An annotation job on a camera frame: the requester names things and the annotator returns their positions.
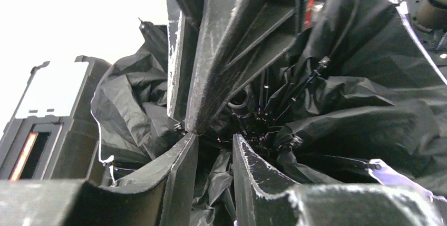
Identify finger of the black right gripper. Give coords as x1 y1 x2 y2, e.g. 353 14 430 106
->
167 0 203 122
185 0 300 134

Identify lilac umbrella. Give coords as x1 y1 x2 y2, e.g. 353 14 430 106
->
91 0 446 225

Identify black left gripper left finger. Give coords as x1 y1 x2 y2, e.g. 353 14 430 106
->
1 133 198 225

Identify black plastic toolbox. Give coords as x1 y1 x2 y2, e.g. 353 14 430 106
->
1 55 110 184

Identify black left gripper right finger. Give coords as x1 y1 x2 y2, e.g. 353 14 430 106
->
232 134 446 225

